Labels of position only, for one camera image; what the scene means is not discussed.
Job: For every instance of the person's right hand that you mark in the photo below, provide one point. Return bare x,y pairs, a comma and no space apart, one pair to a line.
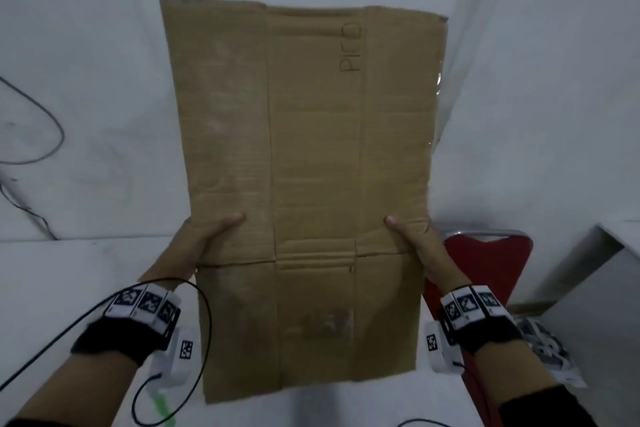
430,251

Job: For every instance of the white side desk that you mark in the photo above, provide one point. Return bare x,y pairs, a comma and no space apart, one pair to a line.
575,271

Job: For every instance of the brown cardboard box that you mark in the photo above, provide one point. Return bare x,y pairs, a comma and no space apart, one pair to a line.
310,141

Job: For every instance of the white table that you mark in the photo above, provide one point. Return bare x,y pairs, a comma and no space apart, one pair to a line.
75,266

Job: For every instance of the red chair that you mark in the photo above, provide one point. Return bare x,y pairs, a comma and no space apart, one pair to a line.
480,261

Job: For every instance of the person's left forearm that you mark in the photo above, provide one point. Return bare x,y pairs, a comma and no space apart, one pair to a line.
80,386

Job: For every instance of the black marker wrist band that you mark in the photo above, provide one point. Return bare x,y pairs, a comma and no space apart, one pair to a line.
490,336
120,336

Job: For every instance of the person's right forearm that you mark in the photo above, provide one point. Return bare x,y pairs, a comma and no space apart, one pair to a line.
515,371

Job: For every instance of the person's left hand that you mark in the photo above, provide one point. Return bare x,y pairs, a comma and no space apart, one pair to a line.
180,251

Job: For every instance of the grey white shoes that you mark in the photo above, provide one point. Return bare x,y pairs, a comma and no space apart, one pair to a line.
550,349

